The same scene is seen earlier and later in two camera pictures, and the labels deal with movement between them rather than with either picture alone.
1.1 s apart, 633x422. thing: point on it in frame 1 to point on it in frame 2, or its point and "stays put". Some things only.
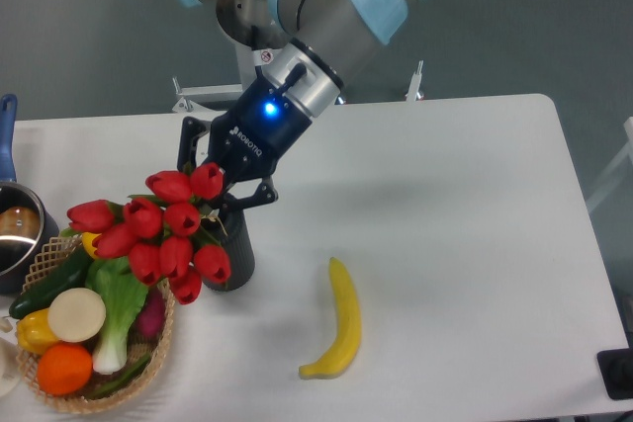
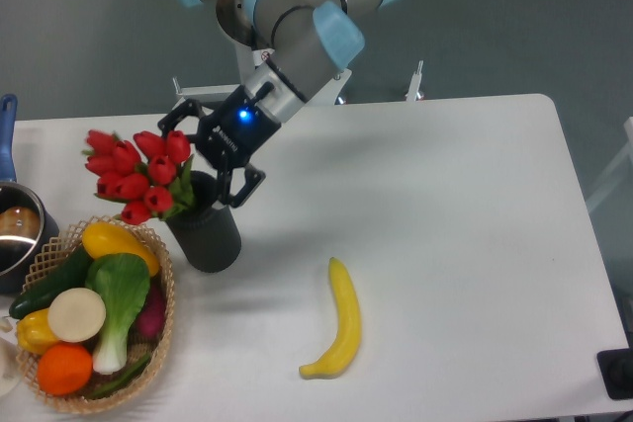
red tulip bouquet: [160, 232] to [137, 189]
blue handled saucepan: [28, 230] stays put
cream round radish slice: [76, 314] stays put
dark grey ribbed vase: [237, 244] to [209, 238]
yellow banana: [348, 327] stays put
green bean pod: [125, 379] stays put
